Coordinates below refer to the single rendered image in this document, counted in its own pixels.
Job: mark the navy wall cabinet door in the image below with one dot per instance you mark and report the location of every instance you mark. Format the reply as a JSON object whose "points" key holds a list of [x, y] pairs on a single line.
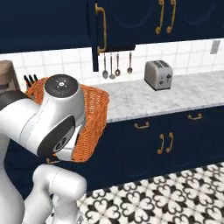
{"points": [[40, 23], [119, 26], [198, 17], [145, 17]]}

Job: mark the hanging metal spoon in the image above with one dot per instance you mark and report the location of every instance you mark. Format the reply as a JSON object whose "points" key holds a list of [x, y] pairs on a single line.
{"points": [[105, 72], [129, 69]]}

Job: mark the brown countertop appliance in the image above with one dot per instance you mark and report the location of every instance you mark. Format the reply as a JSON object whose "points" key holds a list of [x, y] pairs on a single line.
{"points": [[7, 74]]}

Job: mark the navy base cabinet door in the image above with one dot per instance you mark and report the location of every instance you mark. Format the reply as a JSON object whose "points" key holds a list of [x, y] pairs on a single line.
{"points": [[192, 143], [137, 154]]}

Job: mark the black knife block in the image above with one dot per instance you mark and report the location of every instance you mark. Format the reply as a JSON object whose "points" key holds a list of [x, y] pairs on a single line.
{"points": [[30, 79]]}

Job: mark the hanging metal spatula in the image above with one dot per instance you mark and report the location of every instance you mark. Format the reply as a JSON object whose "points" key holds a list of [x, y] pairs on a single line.
{"points": [[112, 75]]}

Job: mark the hanging metal ladle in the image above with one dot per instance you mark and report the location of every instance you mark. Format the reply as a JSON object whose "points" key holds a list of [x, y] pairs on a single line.
{"points": [[117, 71]]}

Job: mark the silver toaster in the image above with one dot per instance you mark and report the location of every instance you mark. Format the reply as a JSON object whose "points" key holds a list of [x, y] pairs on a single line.
{"points": [[157, 76]]}

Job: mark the orange wicker basket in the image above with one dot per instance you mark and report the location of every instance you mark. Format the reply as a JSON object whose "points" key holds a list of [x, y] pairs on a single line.
{"points": [[94, 116]]}

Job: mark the navy drawer front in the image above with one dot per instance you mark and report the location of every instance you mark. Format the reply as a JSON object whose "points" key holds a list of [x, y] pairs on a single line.
{"points": [[154, 120], [178, 116]]}

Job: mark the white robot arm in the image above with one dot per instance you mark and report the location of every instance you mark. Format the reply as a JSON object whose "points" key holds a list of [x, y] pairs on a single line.
{"points": [[32, 122]]}

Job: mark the grey wall outlet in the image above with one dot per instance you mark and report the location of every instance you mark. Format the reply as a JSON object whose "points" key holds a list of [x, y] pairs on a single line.
{"points": [[215, 47]]}

